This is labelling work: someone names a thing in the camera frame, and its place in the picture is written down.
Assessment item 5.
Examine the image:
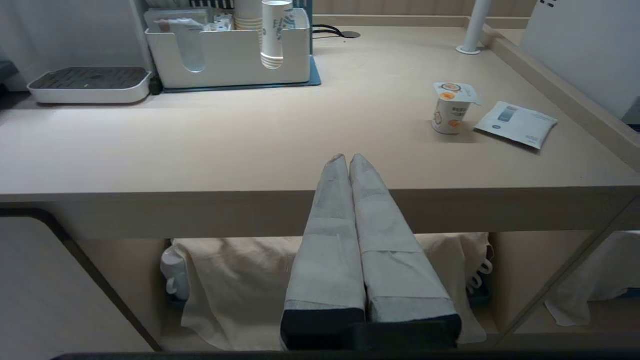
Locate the blue mat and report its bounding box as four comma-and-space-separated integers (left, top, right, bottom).
163, 54, 322, 94

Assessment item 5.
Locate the white paper packet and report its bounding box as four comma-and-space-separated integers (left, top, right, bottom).
473, 101, 559, 151

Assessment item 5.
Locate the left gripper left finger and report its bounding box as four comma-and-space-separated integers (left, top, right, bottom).
280, 154, 367, 351

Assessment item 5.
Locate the stack of plain paper cups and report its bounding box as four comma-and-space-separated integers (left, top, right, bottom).
233, 0, 264, 33

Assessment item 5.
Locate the white pole with round base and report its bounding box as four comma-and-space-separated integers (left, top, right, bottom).
455, 0, 494, 55

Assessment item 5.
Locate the white drip tray with grate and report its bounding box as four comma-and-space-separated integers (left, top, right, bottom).
27, 67, 152, 105

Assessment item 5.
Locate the yogurt cup with foil lid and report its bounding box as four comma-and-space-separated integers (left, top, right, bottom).
431, 82, 483, 136

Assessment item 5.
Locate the stack of printed paper cups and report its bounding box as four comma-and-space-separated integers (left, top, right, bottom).
260, 0, 294, 70

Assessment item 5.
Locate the black cable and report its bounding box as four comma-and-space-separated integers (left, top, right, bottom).
312, 23, 346, 39

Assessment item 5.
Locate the beige cloth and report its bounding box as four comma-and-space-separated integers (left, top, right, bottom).
171, 232, 495, 352
544, 230, 640, 328

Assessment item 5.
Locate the white panel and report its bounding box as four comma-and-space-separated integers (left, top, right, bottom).
518, 0, 640, 121

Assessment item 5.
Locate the white organizer caddy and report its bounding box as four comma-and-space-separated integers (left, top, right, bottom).
144, 7, 312, 90

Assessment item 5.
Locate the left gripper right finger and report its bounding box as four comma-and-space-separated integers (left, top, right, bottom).
349, 153, 462, 349

